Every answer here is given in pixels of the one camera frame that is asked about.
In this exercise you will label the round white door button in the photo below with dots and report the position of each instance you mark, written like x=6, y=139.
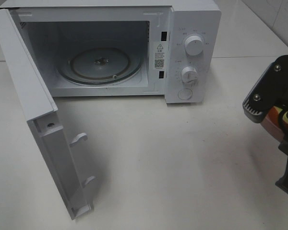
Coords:
x=185, y=94

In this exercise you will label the glass microwave turntable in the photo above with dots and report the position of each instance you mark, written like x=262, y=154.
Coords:
x=99, y=66

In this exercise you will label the sandwich with lettuce and tomato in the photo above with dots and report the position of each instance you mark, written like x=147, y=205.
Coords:
x=279, y=117

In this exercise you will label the white microwave oven body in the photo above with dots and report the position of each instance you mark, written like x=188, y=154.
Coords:
x=60, y=28

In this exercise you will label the white warning label sticker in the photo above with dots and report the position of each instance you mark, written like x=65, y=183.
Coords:
x=159, y=55

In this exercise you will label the white microwave knob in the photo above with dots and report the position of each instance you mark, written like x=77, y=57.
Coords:
x=189, y=75
x=194, y=45

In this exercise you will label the pink plate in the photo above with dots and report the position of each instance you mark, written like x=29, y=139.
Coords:
x=272, y=128

